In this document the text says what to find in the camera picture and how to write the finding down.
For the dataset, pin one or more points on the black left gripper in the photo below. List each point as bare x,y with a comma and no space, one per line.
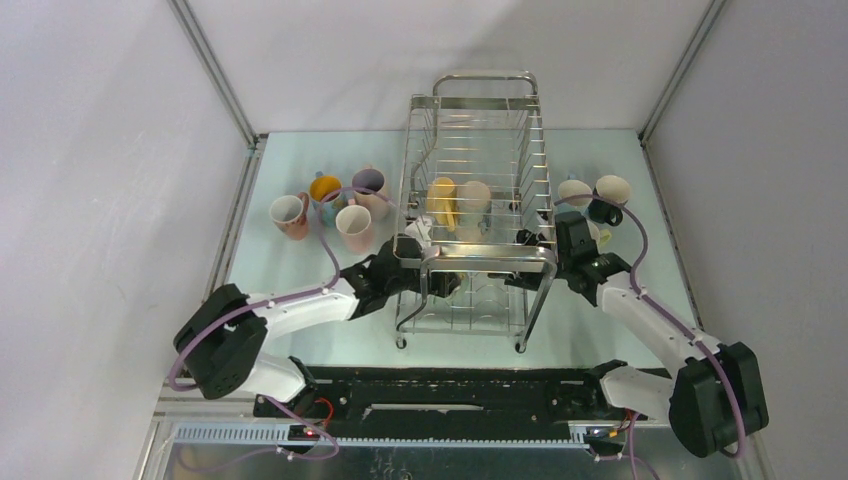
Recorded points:
435,283

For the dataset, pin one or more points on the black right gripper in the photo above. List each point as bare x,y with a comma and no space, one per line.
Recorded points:
528,283

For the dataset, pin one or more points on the pale yellow faceted mug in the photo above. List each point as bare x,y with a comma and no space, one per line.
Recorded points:
599,235

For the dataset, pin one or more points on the black mug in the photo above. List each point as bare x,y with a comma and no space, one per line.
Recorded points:
611,191

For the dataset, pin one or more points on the pink faceted mug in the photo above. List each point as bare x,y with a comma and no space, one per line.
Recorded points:
355,225

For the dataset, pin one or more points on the light blue faceted mug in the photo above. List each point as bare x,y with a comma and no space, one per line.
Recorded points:
575,195

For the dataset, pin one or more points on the blue butterfly mug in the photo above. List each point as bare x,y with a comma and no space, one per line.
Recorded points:
327,197

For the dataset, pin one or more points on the iridescent pale pink mug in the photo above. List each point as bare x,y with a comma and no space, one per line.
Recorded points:
371,191

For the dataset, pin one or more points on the cream seahorse pattern mug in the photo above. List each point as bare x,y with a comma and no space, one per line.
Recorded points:
473,202

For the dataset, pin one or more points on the salmon dotted mug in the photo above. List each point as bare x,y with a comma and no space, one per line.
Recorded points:
289,214

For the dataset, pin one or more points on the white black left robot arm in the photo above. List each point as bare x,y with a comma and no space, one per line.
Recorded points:
224,346

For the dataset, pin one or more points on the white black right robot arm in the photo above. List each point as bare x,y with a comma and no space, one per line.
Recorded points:
711,394

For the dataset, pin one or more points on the orange yellow mug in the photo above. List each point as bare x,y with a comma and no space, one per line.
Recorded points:
441,203

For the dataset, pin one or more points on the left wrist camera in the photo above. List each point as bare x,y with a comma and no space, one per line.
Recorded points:
420,230

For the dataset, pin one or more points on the metal wire dish rack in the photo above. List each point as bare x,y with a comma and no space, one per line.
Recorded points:
483,125

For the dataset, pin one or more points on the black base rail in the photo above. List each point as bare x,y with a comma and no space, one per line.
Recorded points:
451,404

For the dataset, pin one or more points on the aluminium frame post right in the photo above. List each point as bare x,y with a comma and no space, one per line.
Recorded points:
683,65

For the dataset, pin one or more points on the aluminium frame post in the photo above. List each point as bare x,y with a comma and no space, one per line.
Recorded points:
206,55
683,65

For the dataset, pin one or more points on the aluminium frame post left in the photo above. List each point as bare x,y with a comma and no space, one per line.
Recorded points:
206,55

